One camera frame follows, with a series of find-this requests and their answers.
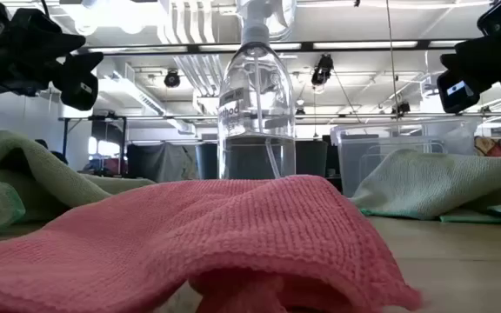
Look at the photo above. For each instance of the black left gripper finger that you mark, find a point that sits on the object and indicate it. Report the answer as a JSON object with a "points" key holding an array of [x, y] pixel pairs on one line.
{"points": [[50, 41], [78, 84]]}

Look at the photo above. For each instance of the black ceiling camera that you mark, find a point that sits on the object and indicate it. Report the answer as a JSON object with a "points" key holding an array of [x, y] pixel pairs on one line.
{"points": [[322, 69], [400, 108], [172, 79]]}

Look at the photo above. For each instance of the clear plastic bin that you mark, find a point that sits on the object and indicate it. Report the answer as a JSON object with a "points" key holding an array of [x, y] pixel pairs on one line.
{"points": [[350, 165]]}

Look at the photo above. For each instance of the black metal table frame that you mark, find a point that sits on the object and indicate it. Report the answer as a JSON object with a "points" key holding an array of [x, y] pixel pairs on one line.
{"points": [[64, 139]]}

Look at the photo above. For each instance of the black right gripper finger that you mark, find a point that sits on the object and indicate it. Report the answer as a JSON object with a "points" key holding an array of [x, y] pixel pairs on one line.
{"points": [[457, 91], [476, 58]]}

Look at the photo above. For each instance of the clear plastic spray bottle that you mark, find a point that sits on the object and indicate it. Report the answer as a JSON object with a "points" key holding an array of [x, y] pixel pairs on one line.
{"points": [[255, 108]]}

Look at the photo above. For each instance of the pink microfiber towel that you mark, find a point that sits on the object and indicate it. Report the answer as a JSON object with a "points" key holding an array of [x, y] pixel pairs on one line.
{"points": [[189, 226]]}

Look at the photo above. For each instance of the white rectangular ceiling duct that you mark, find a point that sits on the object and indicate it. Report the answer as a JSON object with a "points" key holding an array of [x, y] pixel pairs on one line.
{"points": [[137, 93]]}

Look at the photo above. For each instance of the black overhead frame bar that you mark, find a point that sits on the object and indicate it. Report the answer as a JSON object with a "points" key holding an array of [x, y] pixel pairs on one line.
{"points": [[307, 44]]}

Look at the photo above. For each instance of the dark teal basket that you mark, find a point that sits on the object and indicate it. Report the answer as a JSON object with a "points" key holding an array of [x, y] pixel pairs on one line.
{"points": [[311, 158]]}

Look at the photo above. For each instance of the grey cloth cover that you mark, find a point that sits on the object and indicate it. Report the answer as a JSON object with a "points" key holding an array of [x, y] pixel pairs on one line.
{"points": [[159, 161]]}

